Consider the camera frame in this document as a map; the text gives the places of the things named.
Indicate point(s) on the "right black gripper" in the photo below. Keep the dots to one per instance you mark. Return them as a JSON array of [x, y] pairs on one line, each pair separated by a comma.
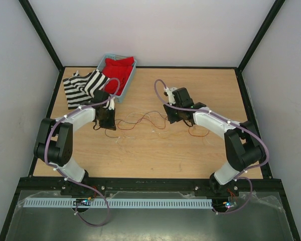
[[172, 118]]

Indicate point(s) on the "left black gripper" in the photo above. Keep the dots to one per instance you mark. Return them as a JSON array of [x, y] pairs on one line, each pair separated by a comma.
[[103, 124]]

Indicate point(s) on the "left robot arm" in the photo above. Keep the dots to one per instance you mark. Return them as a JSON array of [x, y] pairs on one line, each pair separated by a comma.
[[54, 143]]

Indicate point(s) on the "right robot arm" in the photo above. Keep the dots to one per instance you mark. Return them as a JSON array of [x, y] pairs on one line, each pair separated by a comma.
[[242, 146]]

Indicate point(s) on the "blue plastic basket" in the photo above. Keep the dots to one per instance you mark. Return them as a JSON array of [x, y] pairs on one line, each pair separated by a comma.
[[101, 65]]

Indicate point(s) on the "black white striped cloth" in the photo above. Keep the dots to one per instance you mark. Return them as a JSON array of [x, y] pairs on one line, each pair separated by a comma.
[[79, 89]]

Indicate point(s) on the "red cloth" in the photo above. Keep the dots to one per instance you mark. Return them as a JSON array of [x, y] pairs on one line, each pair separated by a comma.
[[120, 69]]

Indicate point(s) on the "left circuit board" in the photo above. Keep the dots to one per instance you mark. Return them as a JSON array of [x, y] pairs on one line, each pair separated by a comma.
[[82, 202]]

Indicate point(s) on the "circuit board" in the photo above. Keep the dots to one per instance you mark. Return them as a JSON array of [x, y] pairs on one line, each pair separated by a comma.
[[82, 202], [229, 204]]

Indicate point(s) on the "right circuit board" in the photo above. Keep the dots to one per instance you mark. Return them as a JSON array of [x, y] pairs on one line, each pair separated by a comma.
[[229, 204]]

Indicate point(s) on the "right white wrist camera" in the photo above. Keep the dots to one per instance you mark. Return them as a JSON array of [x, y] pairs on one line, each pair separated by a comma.
[[169, 93]]

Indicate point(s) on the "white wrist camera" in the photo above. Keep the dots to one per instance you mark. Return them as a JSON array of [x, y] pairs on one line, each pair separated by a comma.
[[169, 93], [111, 105]]

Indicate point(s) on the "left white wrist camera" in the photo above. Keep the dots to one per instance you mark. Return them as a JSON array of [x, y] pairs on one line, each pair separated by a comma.
[[111, 105]]

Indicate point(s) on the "grey slotted cable duct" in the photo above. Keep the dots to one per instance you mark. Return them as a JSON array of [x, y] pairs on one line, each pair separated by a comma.
[[122, 203]]

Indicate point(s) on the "black aluminium frame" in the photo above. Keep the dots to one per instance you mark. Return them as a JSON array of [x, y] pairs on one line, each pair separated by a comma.
[[198, 186]]

